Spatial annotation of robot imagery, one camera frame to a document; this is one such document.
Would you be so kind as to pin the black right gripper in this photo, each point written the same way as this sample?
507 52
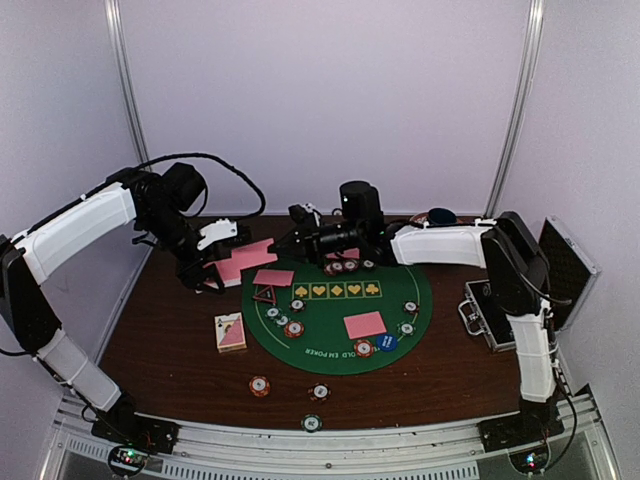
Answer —
303 242

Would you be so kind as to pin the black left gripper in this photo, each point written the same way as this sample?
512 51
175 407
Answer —
192 277

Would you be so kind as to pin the red backed card gripper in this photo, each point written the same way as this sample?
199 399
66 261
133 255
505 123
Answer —
274 277
253 255

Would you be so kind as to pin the red 5 chip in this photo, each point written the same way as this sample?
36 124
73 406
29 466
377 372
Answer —
363 348
294 329
333 268

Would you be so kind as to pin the face down cards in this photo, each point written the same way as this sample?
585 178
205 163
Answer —
364 325

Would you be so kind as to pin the red chip stack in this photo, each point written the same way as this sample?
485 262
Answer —
259 386

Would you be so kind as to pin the brown 100 chip stack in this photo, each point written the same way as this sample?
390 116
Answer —
319 392

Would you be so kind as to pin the green 20 chip stack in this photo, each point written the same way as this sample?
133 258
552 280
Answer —
311 423

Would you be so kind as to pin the red backed card deck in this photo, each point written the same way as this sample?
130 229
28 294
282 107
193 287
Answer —
228 271

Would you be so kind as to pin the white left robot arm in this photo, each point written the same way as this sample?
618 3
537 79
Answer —
35 260

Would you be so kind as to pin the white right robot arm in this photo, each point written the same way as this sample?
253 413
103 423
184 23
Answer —
516 283

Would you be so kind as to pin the black red triangular dealer button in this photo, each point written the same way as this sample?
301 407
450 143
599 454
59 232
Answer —
266 295

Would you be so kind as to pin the playing card box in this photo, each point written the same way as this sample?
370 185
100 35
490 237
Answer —
230 332

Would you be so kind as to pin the round green poker mat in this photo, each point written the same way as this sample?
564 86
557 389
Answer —
325 348

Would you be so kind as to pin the patterned saucer plate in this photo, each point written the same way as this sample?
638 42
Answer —
421 218

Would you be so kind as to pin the blue small blind button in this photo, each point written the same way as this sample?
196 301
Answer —
387 342

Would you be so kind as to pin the dark blue mug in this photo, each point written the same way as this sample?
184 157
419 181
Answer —
441 217

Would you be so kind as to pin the aluminium poker chip case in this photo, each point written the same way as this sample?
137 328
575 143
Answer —
572 274

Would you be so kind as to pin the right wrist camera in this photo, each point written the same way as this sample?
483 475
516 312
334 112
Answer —
305 216

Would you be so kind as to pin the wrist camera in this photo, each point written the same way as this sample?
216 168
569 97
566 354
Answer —
305 216
223 230

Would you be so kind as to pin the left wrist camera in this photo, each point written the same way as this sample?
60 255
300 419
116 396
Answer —
223 230

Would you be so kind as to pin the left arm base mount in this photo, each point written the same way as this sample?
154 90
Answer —
137 438

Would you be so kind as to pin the left aluminium frame post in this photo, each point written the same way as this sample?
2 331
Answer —
118 42

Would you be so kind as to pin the aluminium frame post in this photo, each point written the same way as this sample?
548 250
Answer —
118 42
527 70

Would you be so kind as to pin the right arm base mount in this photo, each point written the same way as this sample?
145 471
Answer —
525 436

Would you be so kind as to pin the right aluminium frame post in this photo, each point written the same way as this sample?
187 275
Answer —
527 70

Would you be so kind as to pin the aluminium table front rail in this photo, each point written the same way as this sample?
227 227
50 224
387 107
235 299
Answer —
452 450

